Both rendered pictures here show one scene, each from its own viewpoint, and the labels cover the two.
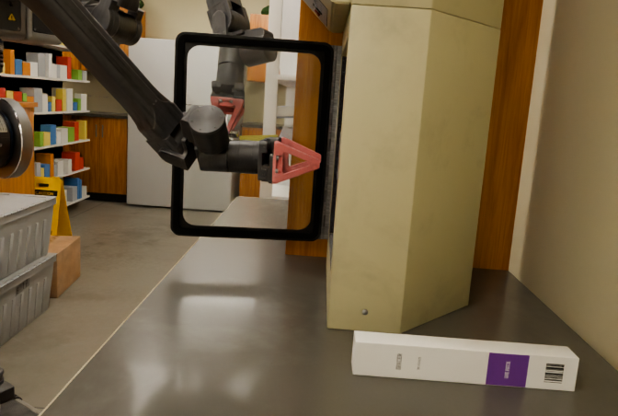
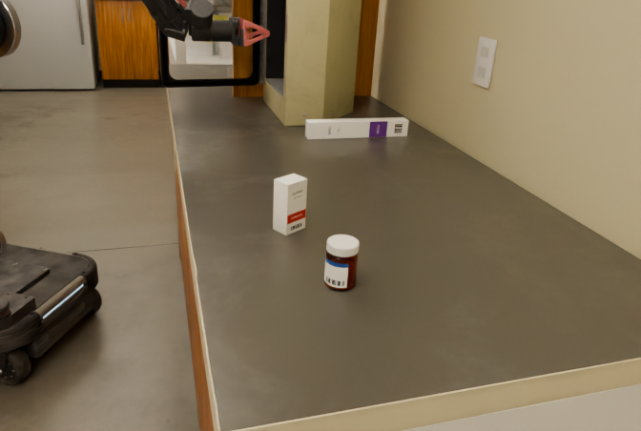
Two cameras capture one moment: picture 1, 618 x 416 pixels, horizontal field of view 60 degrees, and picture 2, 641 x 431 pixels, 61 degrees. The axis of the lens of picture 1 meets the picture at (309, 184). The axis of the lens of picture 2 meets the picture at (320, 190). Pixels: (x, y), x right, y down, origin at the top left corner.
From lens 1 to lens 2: 74 cm
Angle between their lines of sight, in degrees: 22
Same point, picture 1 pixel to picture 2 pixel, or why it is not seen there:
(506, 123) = (366, 1)
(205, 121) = (201, 9)
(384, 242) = (313, 75)
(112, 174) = not seen: outside the picture
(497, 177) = (362, 36)
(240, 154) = (219, 29)
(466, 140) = (350, 15)
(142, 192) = not seen: outside the picture
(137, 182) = not seen: outside the picture
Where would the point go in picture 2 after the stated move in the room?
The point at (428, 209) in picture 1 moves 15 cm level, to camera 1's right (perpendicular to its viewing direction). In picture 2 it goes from (333, 55) to (383, 56)
